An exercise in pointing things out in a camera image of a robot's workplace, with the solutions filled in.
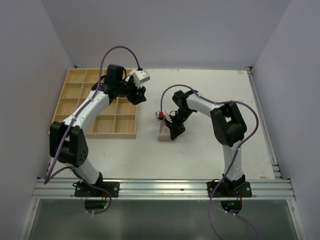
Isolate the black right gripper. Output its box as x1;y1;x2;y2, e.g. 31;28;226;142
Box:
165;108;195;139

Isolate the aluminium mounting rail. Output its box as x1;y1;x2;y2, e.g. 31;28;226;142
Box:
31;177;295;200

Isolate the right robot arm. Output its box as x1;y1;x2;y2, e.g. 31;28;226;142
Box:
164;90;247;197

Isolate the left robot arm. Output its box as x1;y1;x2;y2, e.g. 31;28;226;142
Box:
44;64;150;197

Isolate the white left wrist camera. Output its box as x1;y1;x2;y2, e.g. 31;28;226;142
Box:
132;70;150;86

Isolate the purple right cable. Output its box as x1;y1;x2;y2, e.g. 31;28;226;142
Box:
159;84;260;240

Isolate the pink underwear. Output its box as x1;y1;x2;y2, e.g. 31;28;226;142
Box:
157;119;178;142

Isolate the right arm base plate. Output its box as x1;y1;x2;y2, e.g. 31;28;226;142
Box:
206;180;253;198

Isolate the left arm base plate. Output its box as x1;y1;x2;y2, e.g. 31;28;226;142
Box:
72;181;120;198

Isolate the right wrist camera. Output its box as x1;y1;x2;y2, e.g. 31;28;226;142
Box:
155;111;166;121

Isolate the wooden compartment tray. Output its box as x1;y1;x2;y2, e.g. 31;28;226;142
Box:
52;68;138;138

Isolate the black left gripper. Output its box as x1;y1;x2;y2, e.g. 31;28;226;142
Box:
117;75;147;105

